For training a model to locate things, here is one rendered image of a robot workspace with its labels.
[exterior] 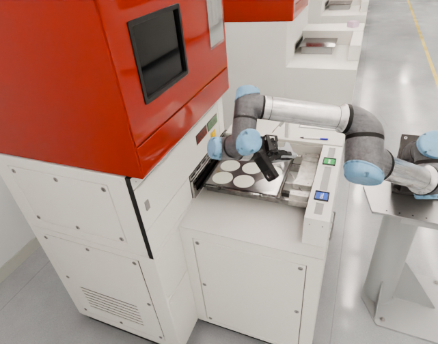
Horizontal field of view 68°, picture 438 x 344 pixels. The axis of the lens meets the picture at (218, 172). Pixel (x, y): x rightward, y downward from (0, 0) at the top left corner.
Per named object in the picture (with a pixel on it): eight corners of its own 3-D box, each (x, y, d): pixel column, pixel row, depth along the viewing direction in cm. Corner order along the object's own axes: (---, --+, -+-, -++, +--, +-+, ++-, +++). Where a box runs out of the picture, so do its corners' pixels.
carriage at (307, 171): (288, 205, 145) (288, 200, 144) (303, 161, 173) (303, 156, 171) (306, 208, 143) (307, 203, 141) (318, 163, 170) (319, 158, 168)
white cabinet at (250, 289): (199, 327, 192) (178, 226, 145) (249, 218, 264) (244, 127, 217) (311, 366, 170) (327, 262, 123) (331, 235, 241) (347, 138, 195)
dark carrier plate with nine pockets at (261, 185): (205, 183, 156) (205, 183, 156) (229, 147, 182) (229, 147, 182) (276, 196, 144) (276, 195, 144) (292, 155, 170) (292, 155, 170)
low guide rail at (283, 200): (207, 190, 164) (206, 185, 163) (208, 188, 166) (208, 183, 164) (308, 209, 147) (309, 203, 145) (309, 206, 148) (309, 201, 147)
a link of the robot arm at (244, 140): (244, 113, 96) (225, 121, 105) (241, 150, 94) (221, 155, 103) (266, 120, 99) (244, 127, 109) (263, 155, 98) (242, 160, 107)
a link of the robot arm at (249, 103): (393, 101, 102) (238, 78, 98) (392, 134, 100) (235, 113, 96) (372, 113, 114) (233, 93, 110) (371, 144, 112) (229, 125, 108)
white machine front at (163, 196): (149, 258, 131) (124, 178, 108) (222, 153, 192) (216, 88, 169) (156, 260, 130) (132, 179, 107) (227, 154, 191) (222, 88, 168)
